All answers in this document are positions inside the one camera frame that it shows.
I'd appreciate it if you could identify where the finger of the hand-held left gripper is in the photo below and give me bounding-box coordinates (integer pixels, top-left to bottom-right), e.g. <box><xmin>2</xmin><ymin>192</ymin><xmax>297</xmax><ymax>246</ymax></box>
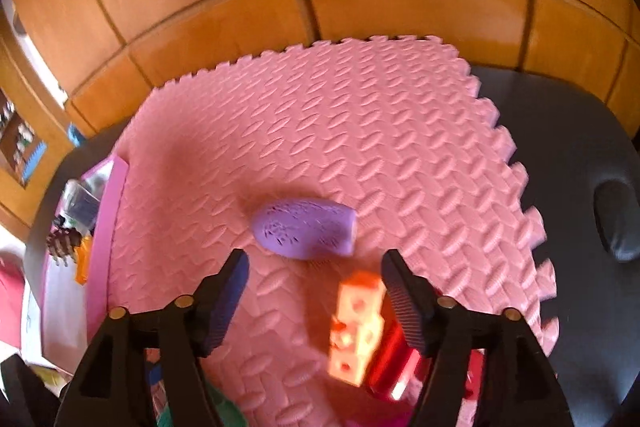
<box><xmin>0</xmin><ymin>353</ymin><xmax>61</xmax><ymax>427</ymax></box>

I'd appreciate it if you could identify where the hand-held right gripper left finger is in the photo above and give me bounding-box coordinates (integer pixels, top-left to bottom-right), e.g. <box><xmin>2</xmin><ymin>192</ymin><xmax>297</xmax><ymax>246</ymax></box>
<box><xmin>54</xmin><ymin>249</ymin><xmax>251</xmax><ymax>427</ymax></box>

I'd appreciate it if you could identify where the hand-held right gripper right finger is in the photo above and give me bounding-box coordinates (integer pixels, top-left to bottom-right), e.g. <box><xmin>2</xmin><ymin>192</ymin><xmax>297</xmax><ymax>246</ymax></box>
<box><xmin>381</xmin><ymin>249</ymin><xmax>573</xmax><ymax>427</ymax></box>

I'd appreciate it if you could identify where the orange toy block tower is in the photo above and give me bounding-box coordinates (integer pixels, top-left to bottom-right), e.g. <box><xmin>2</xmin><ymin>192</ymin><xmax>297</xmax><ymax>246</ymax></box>
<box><xmin>328</xmin><ymin>271</ymin><xmax>388</xmax><ymax>387</ymax></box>

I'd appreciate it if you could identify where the red cylinder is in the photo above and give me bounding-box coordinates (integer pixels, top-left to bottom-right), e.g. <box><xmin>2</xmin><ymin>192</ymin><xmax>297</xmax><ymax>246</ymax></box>
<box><xmin>362</xmin><ymin>302</ymin><xmax>426</xmax><ymax>400</ymax></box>

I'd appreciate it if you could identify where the red puzzle piece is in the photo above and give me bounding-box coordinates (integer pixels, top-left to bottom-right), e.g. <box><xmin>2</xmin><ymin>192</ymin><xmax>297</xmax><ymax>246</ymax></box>
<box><xmin>462</xmin><ymin>349</ymin><xmax>486</xmax><ymax>400</ymax></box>

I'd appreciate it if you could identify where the purple oval brush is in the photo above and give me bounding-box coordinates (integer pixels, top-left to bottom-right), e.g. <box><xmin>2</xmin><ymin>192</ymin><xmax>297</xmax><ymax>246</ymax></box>
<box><xmin>251</xmin><ymin>198</ymin><xmax>358</xmax><ymax>262</ymax></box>

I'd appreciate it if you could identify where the pink cardboard box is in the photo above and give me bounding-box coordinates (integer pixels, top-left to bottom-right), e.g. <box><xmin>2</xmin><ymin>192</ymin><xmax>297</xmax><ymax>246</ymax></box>
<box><xmin>22</xmin><ymin>155</ymin><xmax>129</xmax><ymax>370</ymax></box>

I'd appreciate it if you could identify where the orange plastic toy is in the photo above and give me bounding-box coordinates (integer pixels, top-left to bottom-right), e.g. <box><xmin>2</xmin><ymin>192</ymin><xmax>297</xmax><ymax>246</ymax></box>
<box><xmin>74</xmin><ymin>234</ymin><xmax>96</xmax><ymax>285</ymax></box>

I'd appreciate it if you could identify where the brown hair brush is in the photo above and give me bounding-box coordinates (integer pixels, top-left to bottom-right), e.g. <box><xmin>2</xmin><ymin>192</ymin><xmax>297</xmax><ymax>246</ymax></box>
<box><xmin>46</xmin><ymin>227</ymin><xmax>83</xmax><ymax>266</ymax></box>

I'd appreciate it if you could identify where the red cloth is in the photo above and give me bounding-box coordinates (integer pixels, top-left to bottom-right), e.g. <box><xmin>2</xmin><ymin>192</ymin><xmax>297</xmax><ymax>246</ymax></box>
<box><xmin>0</xmin><ymin>257</ymin><xmax>26</xmax><ymax>348</ymax></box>

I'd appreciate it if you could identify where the green plastic toy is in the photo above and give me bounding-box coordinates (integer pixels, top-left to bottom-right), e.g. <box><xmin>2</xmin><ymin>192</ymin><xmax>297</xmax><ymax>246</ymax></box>
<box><xmin>155</xmin><ymin>387</ymin><xmax>249</xmax><ymax>427</ymax></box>

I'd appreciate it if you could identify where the pink foam mat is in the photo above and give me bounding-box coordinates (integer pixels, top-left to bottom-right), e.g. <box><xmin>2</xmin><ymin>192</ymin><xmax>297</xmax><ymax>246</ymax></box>
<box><xmin>85</xmin><ymin>36</ymin><xmax>558</xmax><ymax>427</ymax></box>

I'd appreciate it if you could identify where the black face-hole cushion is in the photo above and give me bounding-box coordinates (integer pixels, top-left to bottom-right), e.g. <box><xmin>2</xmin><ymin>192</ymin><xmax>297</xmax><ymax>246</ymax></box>
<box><xmin>592</xmin><ymin>179</ymin><xmax>640</xmax><ymax>263</ymax></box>

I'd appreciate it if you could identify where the blue foam mat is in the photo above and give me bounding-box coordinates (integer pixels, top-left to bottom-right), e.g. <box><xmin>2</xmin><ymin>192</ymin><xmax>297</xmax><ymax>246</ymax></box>
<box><xmin>21</xmin><ymin>142</ymin><xmax>48</xmax><ymax>182</ymax></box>

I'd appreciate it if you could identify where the wooden glass-door cabinet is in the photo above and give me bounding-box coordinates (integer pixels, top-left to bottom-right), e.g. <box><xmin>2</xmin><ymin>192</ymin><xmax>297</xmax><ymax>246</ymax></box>
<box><xmin>0</xmin><ymin>99</ymin><xmax>36</xmax><ymax>168</ymax></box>

